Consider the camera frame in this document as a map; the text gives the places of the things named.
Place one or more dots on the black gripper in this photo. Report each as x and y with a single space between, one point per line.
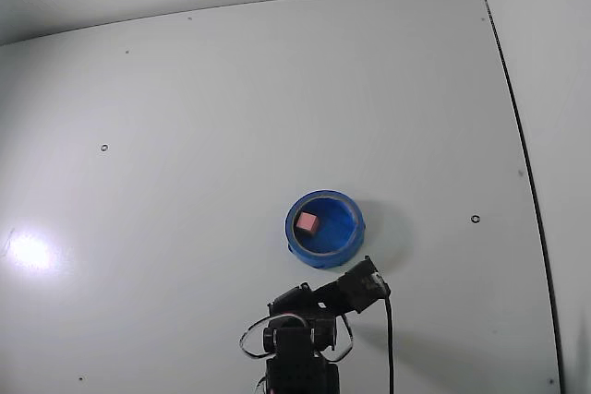
324 298

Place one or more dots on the small orange cube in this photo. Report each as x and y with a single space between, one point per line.
306 222

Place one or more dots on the blue tape roll bin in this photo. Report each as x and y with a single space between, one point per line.
341 232

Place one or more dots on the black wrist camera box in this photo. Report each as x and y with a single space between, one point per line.
362 288

